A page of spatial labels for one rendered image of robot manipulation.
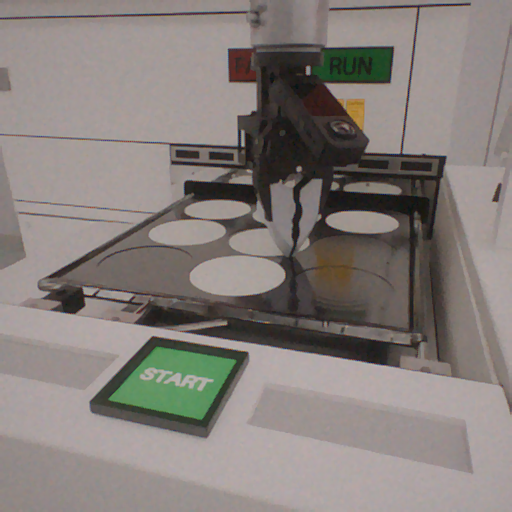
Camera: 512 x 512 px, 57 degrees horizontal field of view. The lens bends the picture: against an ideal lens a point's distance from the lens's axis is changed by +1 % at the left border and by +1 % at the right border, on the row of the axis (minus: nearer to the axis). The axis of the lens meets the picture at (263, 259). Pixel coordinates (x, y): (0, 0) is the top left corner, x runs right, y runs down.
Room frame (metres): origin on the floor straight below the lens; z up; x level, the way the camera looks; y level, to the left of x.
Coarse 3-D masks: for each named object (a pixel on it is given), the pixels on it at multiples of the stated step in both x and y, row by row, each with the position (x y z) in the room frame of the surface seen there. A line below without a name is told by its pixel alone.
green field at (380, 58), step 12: (324, 60) 0.74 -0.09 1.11; (336, 60) 0.74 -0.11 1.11; (348, 60) 0.73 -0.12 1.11; (360, 60) 0.73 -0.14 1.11; (372, 60) 0.72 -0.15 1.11; (384, 60) 0.72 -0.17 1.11; (312, 72) 0.75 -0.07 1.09; (324, 72) 0.74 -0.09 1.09; (336, 72) 0.74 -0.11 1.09; (348, 72) 0.73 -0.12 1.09; (360, 72) 0.73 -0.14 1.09; (372, 72) 0.72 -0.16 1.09; (384, 72) 0.72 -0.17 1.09
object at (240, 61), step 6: (234, 54) 0.78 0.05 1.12; (240, 54) 0.78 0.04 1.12; (246, 54) 0.78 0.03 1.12; (234, 60) 0.78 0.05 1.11; (240, 60) 0.78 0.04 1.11; (246, 60) 0.78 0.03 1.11; (234, 66) 0.78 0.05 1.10; (240, 66) 0.78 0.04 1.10; (246, 66) 0.78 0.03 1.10; (234, 72) 0.78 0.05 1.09; (240, 72) 0.78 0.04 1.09; (246, 72) 0.78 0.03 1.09; (252, 72) 0.77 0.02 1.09; (234, 78) 0.78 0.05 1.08; (240, 78) 0.78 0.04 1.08; (246, 78) 0.78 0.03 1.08; (252, 78) 0.77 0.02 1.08
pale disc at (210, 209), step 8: (192, 208) 0.68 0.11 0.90; (200, 208) 0.68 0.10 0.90; (208, 208) 0.68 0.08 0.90; (216, 208) 0.68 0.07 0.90; (224, 208) 0.68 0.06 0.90; (232, 208) 0.68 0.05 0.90; (240, 208) 0.68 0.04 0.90; (248, 208) 0.68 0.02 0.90; (192, 216) 0.64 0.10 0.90; (200, 216) 0.64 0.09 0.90; (208, 216) 0.64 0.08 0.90; (216, 216) 0.64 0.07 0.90; (224, 216) 0.64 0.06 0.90; (232, 216) 0.64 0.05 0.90
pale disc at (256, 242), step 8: (248, 232) 0.57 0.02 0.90; (256, 232) 0.57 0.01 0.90; (264, 232) 0.57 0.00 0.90; (232, 240) 0.54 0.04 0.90; (240, 240) 0.54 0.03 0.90; (248, 240) 0.54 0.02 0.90; (256, 240) 0.54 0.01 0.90; (264, 240) 0.54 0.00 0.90; (272, 240) 0.54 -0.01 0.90; (240, 248) 0.51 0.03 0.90; (248, 248) 0.51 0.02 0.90; (256, 248) 0.51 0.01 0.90; (264, 248) 0.51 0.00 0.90; (272, 248) 0.51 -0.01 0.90; (304, 248) 0.51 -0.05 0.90; (264, 256) 0.49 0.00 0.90; (272, 256) 0.49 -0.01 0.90
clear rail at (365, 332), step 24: (48, 288) 0.41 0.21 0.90; (96, 288) 0.40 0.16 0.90; (192, 312) 0.37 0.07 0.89; (216, 312) 0.36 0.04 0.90; (240, 312) 0.36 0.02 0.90; (264, 312) 0.36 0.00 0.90; (288, 312) 0.35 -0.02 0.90; (360, 336) 0.33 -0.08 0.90; (384, 336) 0.32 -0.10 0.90; (408, 336) 0.32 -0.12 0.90
